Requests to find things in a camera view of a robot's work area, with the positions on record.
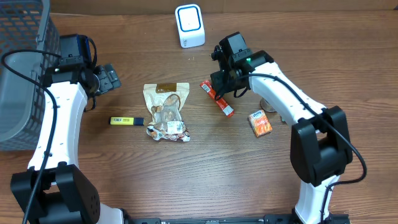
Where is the red snack stick packet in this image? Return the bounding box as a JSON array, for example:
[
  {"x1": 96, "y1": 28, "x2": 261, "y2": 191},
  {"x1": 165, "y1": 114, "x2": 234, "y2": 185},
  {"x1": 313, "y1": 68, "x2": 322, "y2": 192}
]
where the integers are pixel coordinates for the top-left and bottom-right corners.
[{"x1": 200, "y1": 80, "x2": 234, "y2": 118}]

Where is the yellow highlighter marker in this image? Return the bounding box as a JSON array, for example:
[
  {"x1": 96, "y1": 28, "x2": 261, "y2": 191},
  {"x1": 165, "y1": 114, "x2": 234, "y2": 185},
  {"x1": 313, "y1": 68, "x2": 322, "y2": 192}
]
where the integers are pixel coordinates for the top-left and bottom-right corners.
[{"x1": 109, "y1": 117, "x2": 144, "y2": 126}]

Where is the green lid knorr cup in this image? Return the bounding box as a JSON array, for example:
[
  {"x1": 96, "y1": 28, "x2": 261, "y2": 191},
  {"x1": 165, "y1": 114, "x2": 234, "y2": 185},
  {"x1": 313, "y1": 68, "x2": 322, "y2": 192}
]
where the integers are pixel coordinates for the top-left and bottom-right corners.
[{"x1": 260, "y1": 98, "x2": 276, "y2": 113}]

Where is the small orange snack packet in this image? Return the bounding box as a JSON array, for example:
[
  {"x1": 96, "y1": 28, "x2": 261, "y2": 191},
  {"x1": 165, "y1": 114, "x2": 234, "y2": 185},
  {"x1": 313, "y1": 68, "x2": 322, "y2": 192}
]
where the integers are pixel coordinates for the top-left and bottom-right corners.
[{"x1": 248, "y1": 110, "x2": 272, "y2": 137}]

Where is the beige brown snack pouch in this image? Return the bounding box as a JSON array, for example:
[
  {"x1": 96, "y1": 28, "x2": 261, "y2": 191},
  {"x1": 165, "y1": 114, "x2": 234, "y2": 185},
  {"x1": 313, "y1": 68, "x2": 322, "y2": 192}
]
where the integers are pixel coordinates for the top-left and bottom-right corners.
[{"x1": 143, "y1": 83, "x2": 190, "y2": 134}]

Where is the silver red crinkled wrapper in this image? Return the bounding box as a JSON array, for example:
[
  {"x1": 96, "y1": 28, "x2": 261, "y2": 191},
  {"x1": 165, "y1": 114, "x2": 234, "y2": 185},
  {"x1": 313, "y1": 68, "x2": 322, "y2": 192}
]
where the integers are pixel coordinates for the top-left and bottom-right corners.
[{"x1": 146, "y1": 121, "x2": 190, "y2": 142}]

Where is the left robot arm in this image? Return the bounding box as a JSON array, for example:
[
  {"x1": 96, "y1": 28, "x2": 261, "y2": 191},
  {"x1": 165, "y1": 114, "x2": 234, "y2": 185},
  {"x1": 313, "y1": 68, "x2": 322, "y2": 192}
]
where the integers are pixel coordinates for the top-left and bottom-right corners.
[{"x1": 11, "y1": 34, "x2": 128, "y2": 223}]

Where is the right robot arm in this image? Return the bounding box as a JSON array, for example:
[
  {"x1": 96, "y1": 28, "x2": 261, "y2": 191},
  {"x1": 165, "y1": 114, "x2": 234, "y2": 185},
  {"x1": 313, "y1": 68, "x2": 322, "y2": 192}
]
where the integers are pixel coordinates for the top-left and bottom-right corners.
[{"x1": 210, "y1": 32, "x2": 353, "y2": 223}]

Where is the white barcode scanner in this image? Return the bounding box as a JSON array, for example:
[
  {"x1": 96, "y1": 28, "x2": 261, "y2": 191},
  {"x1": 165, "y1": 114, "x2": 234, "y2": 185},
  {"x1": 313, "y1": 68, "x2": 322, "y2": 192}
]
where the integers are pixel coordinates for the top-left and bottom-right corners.
[{"x1": 175, "y1": 4, "x2": 205, "y2": 49}]

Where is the grey plastic mesh basket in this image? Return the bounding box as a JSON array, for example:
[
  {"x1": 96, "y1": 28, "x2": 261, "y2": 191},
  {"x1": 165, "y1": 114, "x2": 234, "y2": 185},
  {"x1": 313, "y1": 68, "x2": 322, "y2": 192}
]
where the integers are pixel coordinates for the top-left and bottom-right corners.
[{"x1": 1, "y1": 0, "x2": 61, "y2": 151}]

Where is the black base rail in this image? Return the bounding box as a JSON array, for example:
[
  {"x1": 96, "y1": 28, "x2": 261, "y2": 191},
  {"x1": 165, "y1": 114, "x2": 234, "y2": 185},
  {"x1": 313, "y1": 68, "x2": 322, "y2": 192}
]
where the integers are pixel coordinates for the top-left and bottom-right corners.
[{"x1": 125, "y1": 216, "x2": 292, "y2": 224}]

